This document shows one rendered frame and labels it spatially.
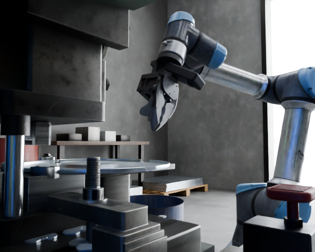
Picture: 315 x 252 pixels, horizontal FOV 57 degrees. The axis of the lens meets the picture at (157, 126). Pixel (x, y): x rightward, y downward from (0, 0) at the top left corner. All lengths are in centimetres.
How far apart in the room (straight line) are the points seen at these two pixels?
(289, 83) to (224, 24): 479
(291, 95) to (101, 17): 74
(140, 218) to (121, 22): 33
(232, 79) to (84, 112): 71
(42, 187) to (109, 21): 28
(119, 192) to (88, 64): 24
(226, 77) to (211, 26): 493
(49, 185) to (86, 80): 17
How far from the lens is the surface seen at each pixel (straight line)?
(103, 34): 49
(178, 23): 85
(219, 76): 103
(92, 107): 45
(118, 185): 56
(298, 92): 106
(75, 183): 47
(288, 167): 102
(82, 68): 48
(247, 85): 110
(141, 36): 586
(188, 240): 43
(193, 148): 575
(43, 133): 49
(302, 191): 45
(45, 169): 44
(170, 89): 74
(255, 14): 562
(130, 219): 32
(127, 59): 544
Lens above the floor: 83
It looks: 3 degrees up
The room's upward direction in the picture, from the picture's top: straight up
